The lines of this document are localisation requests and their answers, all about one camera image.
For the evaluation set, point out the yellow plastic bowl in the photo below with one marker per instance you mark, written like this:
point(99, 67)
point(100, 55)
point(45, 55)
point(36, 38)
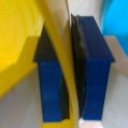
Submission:
point(20, 36)

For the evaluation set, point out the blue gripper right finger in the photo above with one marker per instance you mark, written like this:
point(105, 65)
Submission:
point(96, 66)

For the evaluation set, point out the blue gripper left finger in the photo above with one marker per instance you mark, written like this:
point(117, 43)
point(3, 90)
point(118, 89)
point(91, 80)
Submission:
point(50, 86)

